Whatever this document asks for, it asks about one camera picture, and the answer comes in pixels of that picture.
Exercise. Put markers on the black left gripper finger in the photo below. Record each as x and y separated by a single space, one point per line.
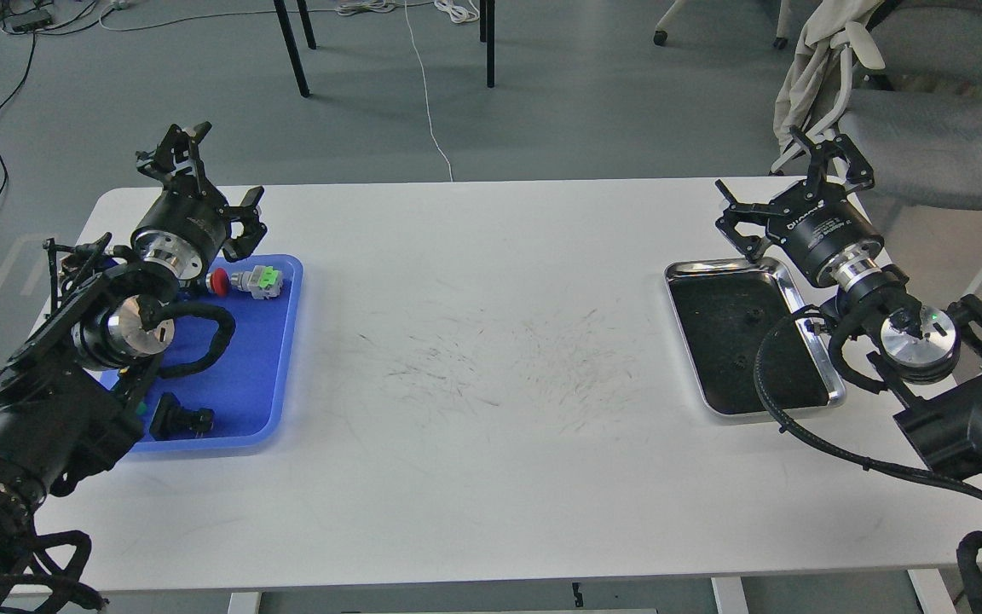
245 228
175 162

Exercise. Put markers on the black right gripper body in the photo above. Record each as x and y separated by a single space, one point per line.
813 231

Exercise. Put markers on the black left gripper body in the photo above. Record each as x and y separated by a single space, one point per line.
183 233

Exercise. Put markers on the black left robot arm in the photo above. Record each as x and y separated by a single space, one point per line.
70 395

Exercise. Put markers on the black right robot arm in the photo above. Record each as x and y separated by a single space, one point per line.
880 336

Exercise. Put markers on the silver metal tray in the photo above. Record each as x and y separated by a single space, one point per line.
724 310

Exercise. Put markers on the grey office chair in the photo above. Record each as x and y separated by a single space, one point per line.
923 135

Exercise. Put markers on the beige jacket on chair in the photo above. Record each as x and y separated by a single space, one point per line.
811 63

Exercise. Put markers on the blue plastic tray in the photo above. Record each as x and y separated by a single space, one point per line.
246 387

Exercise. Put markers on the black table leg left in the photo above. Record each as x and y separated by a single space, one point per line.
286 30

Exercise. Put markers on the black table leg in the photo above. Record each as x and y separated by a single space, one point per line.
286 30
487 12

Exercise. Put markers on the black plug component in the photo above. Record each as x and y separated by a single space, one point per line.
171 418

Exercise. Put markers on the black table leg right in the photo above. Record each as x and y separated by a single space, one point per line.
487 12

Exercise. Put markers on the red push button switch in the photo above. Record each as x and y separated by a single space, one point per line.
215 283

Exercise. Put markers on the green grey connector switch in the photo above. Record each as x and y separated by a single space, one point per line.
261 282

